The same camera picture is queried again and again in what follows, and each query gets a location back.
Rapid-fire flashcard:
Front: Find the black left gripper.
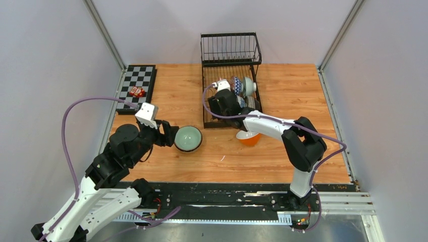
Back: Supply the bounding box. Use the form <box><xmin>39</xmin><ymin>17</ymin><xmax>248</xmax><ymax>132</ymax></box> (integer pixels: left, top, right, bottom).
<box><xmin>129</xmin><ymin>118</ymin><xmax>179</xmax><ymax>166</ymax></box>

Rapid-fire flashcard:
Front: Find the white blue striped bowl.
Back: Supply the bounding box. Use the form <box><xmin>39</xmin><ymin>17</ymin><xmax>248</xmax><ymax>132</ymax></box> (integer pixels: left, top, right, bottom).
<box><xmin>236</xmin><ymin>96</ymin><xmax>247</xmax><ymax>108</ymax></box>

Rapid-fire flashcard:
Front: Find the orange geometric pattern bowl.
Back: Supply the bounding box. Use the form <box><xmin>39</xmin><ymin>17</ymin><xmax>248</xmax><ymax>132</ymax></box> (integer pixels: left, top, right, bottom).
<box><xmin>230</xmin><ymin>76</ymin><xmax>243</xmax><ymax>96</ymax></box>

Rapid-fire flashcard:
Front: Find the beige interior bowl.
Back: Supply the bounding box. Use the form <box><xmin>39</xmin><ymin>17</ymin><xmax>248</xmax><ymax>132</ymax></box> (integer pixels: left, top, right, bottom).
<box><xmin>245</xmin><ymin>96</ymin><xmax>261</xmax><ymax>111</ymax></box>

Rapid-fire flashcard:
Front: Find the teal dashed pattern bowl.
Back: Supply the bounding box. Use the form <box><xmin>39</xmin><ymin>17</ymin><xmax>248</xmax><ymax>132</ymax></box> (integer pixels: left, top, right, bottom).
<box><xmin>242</xmin><ymin>77</ymin><xmax>257</xmax><ymax>97</ymax></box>

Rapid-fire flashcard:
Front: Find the white orange bowl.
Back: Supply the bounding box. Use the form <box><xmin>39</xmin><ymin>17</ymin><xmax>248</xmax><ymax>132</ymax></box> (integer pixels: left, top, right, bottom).
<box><xmin>236</xmin><ymin>131</ymin><xmax>261</xmax><ymax>147</ymax></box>

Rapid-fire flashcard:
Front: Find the black wire dish rack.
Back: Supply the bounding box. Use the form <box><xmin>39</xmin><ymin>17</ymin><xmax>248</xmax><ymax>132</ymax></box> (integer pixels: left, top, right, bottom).
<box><xmin>200</xmin><ymin>32</ymin><xmax>263</xmax><ymax>129</ymax></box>

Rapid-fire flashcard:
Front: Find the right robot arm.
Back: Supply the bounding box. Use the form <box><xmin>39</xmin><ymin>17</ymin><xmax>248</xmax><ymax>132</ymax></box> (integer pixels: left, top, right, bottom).
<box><xmin>203</xmin><ymin>89</ymin><xmax>327</xmax><ymax>211</ymax></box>

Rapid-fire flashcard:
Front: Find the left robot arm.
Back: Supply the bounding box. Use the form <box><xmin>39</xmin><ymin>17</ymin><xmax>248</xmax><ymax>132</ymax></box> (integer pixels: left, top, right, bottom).
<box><xmin>31</xmin><ymin>120</ymin><xmax>179</xmax><ymax>241</ymax></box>

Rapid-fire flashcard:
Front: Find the red owl toy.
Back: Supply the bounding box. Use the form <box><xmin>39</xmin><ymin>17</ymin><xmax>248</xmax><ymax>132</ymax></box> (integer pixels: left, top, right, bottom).
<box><xmin>129</xmin><ymin>86</ymin><xmax>146</xmax><ymax>98</ymax></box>

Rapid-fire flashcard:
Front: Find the black white chessboard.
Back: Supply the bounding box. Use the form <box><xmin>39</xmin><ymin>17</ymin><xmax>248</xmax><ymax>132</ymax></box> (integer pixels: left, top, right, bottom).
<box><xmin>118</xmin><ymin>65</ymin><xmax>157</xmax><ymax>106</ymax></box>

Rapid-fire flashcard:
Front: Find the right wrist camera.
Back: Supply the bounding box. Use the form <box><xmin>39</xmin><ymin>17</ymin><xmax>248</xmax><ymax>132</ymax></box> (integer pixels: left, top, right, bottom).
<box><xmin>214</xmin><ymin>80</ymin><xmax>231</xmax><ymax>92</ymax></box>

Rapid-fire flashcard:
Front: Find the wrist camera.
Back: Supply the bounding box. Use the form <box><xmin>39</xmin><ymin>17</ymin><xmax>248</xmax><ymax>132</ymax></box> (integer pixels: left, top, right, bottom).
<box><xmin>214</xmin><ymin>80</ymin><xmax>231</xmax><ymax>92</ymax></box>
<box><xmin>135</xmin><ymin>102</ymin><xmax>158</xmax><ymax>130</ymax></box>

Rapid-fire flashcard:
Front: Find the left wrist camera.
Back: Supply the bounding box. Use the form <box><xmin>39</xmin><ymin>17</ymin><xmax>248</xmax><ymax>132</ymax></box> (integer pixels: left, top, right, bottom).
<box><xmin>135</xmin><ymin>102</ymin><xmax>158</xmax><ymax>130</ymax></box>

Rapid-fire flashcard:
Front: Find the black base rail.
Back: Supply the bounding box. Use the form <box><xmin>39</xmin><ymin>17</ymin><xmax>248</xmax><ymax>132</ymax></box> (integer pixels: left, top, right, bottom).
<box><xmin>118</xmin><ymin>183</ymin><xmax>376</xmax><ymax>225</ymax></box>

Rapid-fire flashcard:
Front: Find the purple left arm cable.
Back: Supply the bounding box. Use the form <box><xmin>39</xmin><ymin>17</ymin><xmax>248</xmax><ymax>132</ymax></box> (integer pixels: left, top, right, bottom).
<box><xmin>38</xmin><ymin>97</ymin><xmax>183</xmax><ymax>242</ymax></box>

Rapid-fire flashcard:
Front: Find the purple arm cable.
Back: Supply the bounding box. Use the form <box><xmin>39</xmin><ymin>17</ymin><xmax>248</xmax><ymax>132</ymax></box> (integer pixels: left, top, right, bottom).
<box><xmin>202</xmin><ymin>84</ymin><xmax>347</xmax><ymax>233</ymax></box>
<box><xmin>38</xmin><ymin>97</ymin><xmax>183</xmax><ymax>242</ymax></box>

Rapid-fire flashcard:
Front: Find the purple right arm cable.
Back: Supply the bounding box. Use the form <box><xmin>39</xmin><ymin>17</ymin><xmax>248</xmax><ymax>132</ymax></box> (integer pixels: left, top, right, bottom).
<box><xmin>202</xmin><ymin>84</ymin><xmax>347</xmax><ymax>233</ymax></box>

